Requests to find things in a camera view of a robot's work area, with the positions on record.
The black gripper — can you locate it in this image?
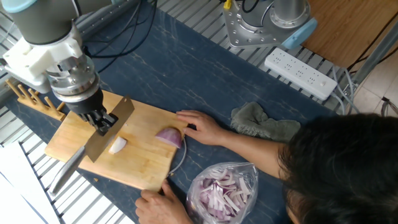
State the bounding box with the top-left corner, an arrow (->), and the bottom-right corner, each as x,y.
63,88 -> 119,137

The steel handled cleaver knife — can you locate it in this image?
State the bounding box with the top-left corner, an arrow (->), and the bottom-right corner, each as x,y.
49,95 -> 136,197

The small pale onion wedge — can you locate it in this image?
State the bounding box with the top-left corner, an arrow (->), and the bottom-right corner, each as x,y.
108,136 -> 127,156

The wooden cutting board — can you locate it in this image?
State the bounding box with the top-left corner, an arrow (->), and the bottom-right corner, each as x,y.
44,90 -> 188,191

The grey green rag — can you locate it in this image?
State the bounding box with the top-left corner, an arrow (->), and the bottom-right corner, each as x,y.
230,101 -> 302,144

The person right forearm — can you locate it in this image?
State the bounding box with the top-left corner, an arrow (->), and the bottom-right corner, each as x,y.
217,133 -> 287,180

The person left hand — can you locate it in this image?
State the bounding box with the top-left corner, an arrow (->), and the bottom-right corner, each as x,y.
134,180 -> 193,224

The person right hand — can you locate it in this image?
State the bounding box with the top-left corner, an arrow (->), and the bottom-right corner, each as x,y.
175,109 -> 228,147

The wooden peg rack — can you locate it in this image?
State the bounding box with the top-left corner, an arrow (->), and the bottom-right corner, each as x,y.
4,80 -> 67,122

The large red onion chunk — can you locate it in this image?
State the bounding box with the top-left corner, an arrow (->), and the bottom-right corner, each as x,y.
154,127 -> 183,149

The white printed paper sheet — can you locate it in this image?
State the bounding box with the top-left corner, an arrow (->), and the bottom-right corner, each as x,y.
0,141 -> 62,224

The dark blue marbled mat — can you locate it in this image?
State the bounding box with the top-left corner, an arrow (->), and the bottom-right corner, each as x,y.
4,6 -> 342,224

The plain white paper sheet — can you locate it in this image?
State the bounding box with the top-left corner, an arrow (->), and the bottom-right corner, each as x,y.
0,174 -> 47,224

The plastic bag of sliced onion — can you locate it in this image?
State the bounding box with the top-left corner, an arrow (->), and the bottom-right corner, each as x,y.
186,161 -> 259,224

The white power strip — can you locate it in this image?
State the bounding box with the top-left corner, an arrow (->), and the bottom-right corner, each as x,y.
264,47 -> 338,101

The person head black hair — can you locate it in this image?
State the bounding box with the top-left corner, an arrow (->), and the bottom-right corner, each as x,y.
277,113 -> 398,224

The bamboo wooden desk top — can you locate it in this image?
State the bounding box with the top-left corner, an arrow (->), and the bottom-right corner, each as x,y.
301,0 -> 398,69

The grey cord loop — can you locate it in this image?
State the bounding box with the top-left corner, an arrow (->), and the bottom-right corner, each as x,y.
167,136 -> 187,177

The blue black cable bundle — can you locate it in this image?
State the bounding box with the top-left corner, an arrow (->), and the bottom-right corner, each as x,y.
82,0 -> 158,74

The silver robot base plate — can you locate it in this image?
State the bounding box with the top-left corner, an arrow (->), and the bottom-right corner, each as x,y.
222,0 -> 289,50

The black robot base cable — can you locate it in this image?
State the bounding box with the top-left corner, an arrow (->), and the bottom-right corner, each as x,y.
241,0 -> 261,15

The white power strip cable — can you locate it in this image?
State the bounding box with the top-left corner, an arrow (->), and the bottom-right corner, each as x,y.
329,91 -> 346,116

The thin grey cable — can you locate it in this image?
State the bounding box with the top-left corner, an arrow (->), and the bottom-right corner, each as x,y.
331,65 -> 361,116

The thin black cable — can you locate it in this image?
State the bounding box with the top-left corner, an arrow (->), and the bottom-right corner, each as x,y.
346,17 -> 398,74

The aluminium frame post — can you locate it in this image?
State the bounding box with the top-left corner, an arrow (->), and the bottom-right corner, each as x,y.
351,20 -> 398,86

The dark cable bundle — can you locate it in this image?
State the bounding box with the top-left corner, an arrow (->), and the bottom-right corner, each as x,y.
381,96 -> 398,119

